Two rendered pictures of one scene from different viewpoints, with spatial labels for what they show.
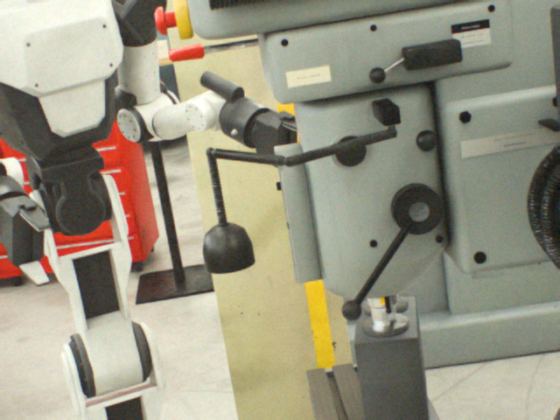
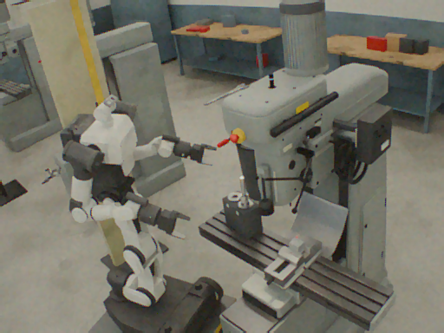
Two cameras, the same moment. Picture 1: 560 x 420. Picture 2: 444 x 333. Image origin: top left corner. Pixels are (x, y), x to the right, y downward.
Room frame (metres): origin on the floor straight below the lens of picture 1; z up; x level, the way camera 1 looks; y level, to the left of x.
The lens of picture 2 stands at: (0.30, 1.10, 2.55)
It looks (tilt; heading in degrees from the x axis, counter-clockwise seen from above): 31 degrees down; 323
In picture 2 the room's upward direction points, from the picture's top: 10 degrees counter-clockwise
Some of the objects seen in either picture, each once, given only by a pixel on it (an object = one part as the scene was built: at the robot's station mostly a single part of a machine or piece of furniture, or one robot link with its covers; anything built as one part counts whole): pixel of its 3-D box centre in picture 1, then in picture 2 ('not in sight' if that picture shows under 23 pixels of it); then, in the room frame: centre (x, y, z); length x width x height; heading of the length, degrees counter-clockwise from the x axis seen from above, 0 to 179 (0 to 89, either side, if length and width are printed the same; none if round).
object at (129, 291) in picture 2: not in sight; (145, 287); (2.15, 0.43, 0.68); 0.21 x 0.20 x 0.13; 20
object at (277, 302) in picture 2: not in sight; (288, 274); (1.49, -0.14, 0.78); 0.50 x 0.35 x 0.12; 92
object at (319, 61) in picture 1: (377, 43); (282, 127); (1.49, -0.18, 1.68); 0.34 x 0.24 x 0.10; 92
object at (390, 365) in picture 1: (391, 359); (242, 213); (1.86, -0.18, 1.02); 0.22 x 0.12 x 0.20; 171
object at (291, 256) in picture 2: not in sight; (290, 255); (1.41, -0.09, 1.01); 0.12 x 0.06 x 0.04; 3
